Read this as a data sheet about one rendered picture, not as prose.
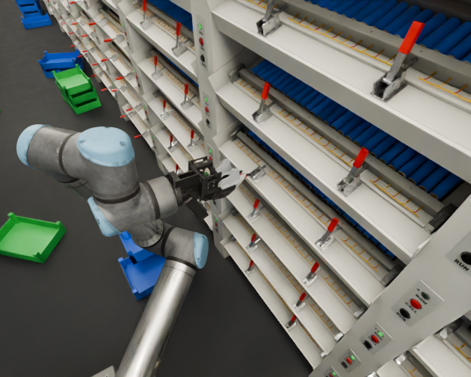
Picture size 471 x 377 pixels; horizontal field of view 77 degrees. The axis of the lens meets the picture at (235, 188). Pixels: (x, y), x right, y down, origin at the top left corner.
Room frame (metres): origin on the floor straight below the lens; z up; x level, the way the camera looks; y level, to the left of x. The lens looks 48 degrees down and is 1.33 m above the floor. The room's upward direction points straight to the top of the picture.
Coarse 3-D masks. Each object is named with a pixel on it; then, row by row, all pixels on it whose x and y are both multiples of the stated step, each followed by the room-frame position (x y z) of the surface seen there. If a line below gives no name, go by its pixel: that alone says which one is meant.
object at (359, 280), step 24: (216, 144) 0.73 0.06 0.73; (240, 144) 0.73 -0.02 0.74; (240, 168) 0.64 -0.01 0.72; (264, 192) 0.54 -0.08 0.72; (288, 216) 0.46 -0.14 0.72; (312, 240) 0.39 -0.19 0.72; (336, 264) 0.33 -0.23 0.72; (360, 264) 0.32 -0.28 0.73; (360, 288) 0.27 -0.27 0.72; (384, 288) 0.26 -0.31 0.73
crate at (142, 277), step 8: (152, 256) 0.75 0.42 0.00; (160, 256) 0.75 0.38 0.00; (120, 264) 0.67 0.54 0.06; (128, 264) 0.70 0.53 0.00; (136, 264) 0.70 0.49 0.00; (144, 264) 0.70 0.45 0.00; (152, 264) 0.70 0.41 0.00; (160, 264) 0.70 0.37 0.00; (128, 272) 0.66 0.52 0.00; (136, 272) 0.66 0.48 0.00; (144, 272) 0.66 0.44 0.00; (152, 272) 0.66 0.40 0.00; (160, 272) 0.66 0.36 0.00; (128, 280) 0.60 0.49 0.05; (136, 280) 0.62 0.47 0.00; (144, 280) 0.62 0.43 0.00; (152, 280) 0.62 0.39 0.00; (136, 288) 0.55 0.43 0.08; (144, 288) 0.58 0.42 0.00; (152, 288) 0.57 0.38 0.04; (136, 296) 0.53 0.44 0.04; (144, 296) 0.54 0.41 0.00
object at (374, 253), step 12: (240, 132) 0.75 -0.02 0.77; (252, 144) 0.69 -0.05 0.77; (264, 156) 0.64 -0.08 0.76; (276, 168) 0.59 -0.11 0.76; (288, 180) 0.55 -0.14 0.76; (300, 192) 0.51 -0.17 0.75; (312, 192) 0.50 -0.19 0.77; (324, 204) 0.46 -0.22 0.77; (336, 216) 0.42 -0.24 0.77; (348, 228) 0.39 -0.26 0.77; (360, 240) 0.36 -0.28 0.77; (372, 252) 0.33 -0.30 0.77; (384, 264) 0.30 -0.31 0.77
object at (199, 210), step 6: (186, 198) 0.46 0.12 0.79; (192, 198) 0.46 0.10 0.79; (186, 204) 0.45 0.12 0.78; (192, 204) 0.46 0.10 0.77; (198, 204) 0.46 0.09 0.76; (192, 210) 0.45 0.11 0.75; (198, 210) 0.46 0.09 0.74; (204, 210) 0.47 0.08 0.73; (198, 216) 0.46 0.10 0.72; (204, 216) 0.47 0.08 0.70
